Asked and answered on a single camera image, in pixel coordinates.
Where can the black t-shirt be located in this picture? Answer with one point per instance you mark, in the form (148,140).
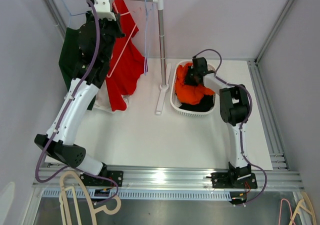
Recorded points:
(206,104)

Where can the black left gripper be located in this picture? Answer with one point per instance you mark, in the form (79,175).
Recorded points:
(116,24)

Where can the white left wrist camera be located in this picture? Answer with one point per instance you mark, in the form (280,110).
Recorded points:
(104,10)

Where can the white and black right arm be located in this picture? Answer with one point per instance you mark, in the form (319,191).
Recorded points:
(235,107)

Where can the silver clothes rack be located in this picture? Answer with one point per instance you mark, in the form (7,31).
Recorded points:
(165,68)

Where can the orange t-shirt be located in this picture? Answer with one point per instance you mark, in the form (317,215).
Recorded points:
(189,94)

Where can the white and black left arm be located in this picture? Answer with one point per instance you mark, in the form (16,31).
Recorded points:
(59,140)

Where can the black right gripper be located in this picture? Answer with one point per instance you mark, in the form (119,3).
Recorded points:
(186,80)

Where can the red t-shirt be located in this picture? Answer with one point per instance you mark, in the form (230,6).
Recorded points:
(127,63)

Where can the aluminium frame post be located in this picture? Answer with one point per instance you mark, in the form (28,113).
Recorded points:
(275,29)

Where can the beige hanger lower right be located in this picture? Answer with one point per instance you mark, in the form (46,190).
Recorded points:
(304,210)

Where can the green and beige t-shirt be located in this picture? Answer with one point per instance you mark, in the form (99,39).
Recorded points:
(69,55)

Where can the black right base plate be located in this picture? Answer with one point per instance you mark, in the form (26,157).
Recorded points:
(222,180)

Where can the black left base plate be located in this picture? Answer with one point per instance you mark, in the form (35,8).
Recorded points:
(102,178)

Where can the pink hanger lower right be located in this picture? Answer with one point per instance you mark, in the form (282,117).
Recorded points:
(285,210)

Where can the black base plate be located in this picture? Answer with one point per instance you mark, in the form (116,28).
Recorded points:
(102,178)
(222,180)

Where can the aluminium rail front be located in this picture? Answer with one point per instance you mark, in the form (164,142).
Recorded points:
(156,183)

